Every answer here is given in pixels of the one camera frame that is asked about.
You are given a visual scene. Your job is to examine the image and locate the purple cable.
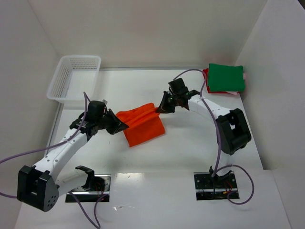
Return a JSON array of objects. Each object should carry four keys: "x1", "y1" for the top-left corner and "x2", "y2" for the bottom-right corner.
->
[
  {"x1": 173, "y1": 69, "x2": 255, "y2": 205},
  {"x1": 0, "y1": 92, "x2": 109, "y2": 229}
]

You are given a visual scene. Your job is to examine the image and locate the green folded t shirt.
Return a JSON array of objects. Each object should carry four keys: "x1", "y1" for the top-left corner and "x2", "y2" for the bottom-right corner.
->
[{"x1": 207, "y1": 63, "x2": 245, "y2": 92}]

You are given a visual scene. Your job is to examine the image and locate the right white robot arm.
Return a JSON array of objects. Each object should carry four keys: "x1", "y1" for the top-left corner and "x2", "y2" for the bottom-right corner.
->
[{"x1": 156, "y1": 78, "x2": 252, "y2": 180}]

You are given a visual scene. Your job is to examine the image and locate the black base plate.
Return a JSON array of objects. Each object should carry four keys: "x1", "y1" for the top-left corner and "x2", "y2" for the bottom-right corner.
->
[
  {"x1": 64, "y1": 173, "x2": 111, "y2": 203},
  {"x1": 193, "y1": 172, "x2": 240, "y2": 200}
]

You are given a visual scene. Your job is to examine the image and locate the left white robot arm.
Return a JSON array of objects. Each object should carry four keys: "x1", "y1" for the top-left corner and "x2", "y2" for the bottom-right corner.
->
[{"x1": 17, "y1": 101, "x2": 128, "y2": 212}]

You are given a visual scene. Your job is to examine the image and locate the orange t shirt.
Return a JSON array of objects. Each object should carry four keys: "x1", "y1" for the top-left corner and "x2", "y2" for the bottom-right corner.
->
[{"x1": 116, "y1": 103, "x2": 165, "y2": 147}]

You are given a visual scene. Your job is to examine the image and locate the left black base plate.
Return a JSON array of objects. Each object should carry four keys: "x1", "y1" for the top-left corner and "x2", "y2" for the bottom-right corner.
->
[{"x1": 64, "y1": 173, "x2": 111, "y2": 203}]

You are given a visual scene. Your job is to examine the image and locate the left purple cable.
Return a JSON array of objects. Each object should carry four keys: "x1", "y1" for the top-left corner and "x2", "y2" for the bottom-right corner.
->
[{"x1": 0, "y1": 92, "x2": 109, "y2": 229}]

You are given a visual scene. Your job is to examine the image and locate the pink folded t shirt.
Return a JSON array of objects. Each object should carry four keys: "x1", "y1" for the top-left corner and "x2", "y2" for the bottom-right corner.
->
[{"x1": 227, "y1": 73, "x2": 247, "y2": 95}]

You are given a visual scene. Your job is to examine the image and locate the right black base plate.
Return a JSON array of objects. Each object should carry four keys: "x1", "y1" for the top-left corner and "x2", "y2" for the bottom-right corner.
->
[{"x1": 193, "y1": 172, "x2": 240, "y2": 200}]

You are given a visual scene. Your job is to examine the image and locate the red folded t shirt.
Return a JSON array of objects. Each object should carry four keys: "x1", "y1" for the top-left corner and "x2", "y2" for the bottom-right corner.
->
[{"x1": 203, "y1": 68, "x2": 227, "y2": 94}]

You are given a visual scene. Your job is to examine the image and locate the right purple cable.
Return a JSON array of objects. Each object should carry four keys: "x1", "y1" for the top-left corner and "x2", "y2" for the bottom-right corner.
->
[{"x1": 173, "y1": 69, "x2": 255, "y2": 205}]

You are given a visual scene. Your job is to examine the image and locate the white plastic basket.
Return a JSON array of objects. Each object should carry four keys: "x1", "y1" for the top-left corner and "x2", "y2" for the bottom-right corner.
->
[{"x1": 46, "y1": 55, "x2": 101, "y2": 104}]

